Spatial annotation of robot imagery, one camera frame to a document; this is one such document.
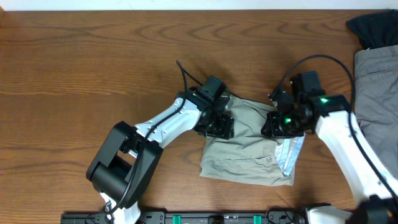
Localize light green shorts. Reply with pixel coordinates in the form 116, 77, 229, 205
200, 96, 305, 186

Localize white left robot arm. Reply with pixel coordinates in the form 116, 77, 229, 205
86, 76, 234, 223

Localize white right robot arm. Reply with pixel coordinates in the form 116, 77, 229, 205
261, 72, 397, 223

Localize grey folded trousers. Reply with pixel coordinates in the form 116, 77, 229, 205
354, 45, 397, 177

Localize black garment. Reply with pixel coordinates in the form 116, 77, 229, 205
346, 9, 397, 49

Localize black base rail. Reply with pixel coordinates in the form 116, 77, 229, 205
60, 207, 308, 224

